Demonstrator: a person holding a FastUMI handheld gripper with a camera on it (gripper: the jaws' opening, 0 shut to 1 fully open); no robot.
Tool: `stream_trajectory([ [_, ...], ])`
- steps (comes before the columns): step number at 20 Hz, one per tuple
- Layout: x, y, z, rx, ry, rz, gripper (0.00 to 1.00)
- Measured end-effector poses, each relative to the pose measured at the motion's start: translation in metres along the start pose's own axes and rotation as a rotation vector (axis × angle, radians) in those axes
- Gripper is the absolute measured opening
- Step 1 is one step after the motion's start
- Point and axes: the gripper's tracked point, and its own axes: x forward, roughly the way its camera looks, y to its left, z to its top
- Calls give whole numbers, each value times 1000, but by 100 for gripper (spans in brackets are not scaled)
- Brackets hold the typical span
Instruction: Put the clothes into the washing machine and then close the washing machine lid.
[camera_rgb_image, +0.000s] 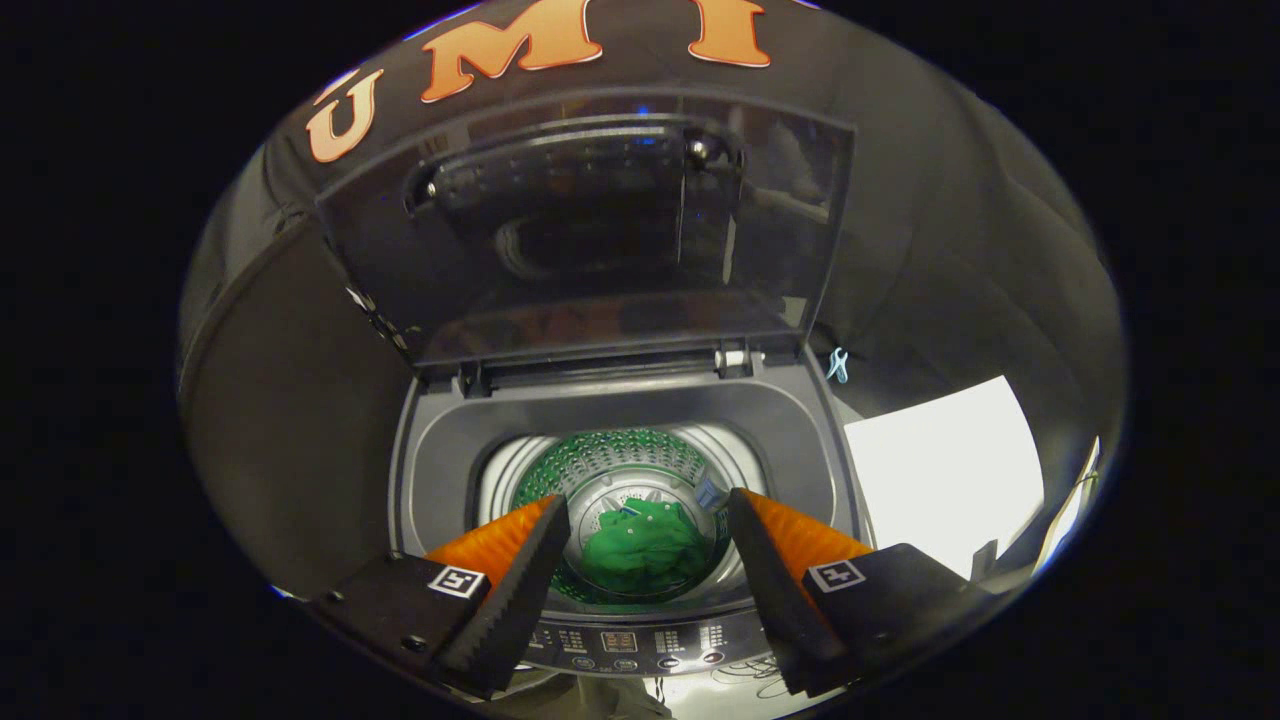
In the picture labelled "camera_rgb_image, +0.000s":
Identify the grey washing machine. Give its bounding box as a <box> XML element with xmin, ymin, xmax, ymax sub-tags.
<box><xmin>388</xmin><ymin>345</ymin><xmax>873</xmax><ymax>681</ymax></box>

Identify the green polo shirt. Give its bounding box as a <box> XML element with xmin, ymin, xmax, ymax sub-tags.
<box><xmin>580</xmin><ymin>498</ymin><xmax>713</xmax><ymax>596</ymax></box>

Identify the dark washing machine lid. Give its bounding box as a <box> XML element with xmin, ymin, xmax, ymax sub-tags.
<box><xmin>315</xmin><ymin>95</ymin><xmax>858</xmax><ymax>373</ymax></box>

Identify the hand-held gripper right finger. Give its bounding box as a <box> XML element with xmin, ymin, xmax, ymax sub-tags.
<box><xmin>728</xmin><ymin>486</ymin><xmax>1003</xmax><ymax>700</ymax></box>

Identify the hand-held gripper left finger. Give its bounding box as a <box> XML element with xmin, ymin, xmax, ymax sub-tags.
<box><xmin>308</xmin><ymin>493</ymin><xmax>573</xmax><ymax>701</ymax></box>

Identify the tangled thin black cable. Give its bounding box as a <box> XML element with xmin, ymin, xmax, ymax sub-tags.
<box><xmin>713</xmin><ymin>655</ymin><xmax>793</xmax><ymax>700</ymax></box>

